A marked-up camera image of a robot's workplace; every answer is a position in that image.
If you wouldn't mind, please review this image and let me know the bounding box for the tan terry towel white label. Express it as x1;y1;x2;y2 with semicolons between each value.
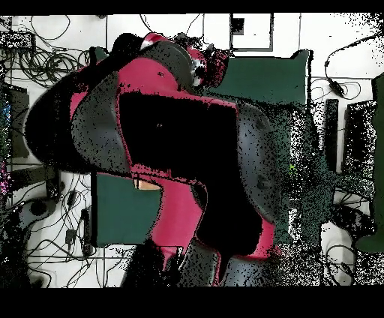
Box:
133;178;162;191

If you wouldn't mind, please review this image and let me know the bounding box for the flat black device box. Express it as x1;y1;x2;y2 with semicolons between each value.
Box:
0;31;36;50

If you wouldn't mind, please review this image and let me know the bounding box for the dark green table cloth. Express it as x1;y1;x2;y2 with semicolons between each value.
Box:
89;46;313;248

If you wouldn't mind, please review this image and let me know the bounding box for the black power strip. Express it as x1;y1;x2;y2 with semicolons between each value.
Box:
79;206;95;257

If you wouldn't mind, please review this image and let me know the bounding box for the dark grey square plate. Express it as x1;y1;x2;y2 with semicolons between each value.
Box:
231;17;245;36

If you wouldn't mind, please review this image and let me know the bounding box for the black stand leg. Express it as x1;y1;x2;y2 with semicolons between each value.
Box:
324;98;341;173
4;163;66;200

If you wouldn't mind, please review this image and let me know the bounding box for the black office chair base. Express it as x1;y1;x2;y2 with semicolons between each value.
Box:
0;196;59;287
328;203;377;241

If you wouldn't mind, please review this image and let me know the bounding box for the black power adapter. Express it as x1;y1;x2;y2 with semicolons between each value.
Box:
327;78;347;98

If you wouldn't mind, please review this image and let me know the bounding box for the grey rectangular floor frame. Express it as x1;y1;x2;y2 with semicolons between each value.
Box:
229;13;275;53

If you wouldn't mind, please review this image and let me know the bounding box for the black cable with plug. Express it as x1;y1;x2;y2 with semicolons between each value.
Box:
139;13;155;33

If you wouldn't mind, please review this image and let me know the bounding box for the coiled black cable bundle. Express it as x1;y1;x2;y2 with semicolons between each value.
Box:
17;47;91;89

